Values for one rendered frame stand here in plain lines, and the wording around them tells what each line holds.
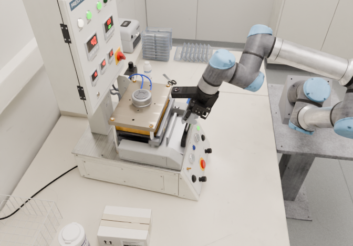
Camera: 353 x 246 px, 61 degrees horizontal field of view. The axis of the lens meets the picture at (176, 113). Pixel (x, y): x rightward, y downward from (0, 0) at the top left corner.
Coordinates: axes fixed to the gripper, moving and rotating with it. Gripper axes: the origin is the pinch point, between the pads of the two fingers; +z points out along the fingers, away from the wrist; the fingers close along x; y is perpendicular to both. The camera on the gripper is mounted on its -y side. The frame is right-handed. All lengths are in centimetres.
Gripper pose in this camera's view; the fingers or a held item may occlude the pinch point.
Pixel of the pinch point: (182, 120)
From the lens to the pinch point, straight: 121.3
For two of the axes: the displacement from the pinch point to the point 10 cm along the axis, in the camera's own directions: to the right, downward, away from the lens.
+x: 2.2, -6.5, 7.2
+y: 9.1, 4.0, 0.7
